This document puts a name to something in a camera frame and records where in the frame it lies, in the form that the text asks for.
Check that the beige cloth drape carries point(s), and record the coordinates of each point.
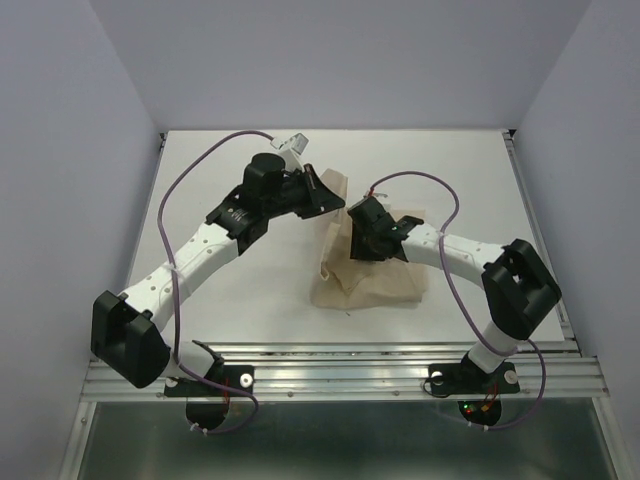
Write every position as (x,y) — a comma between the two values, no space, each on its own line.
(342,283)

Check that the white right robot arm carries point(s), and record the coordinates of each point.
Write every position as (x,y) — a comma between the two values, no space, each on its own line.
(520,291)

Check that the aluminium mounting rail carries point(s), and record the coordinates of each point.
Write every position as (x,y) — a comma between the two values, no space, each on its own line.
(355,372)

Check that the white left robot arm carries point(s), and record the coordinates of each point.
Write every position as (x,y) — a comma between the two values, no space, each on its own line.
(127,328)

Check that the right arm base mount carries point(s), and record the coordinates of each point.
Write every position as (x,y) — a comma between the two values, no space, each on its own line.
(480,392)

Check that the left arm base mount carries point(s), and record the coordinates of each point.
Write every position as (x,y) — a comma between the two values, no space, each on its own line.
(197,362)

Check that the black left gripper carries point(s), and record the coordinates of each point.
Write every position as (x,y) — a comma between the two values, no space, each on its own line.
(324,199)

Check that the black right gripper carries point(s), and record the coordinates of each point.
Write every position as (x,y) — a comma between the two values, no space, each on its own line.
(357,249)

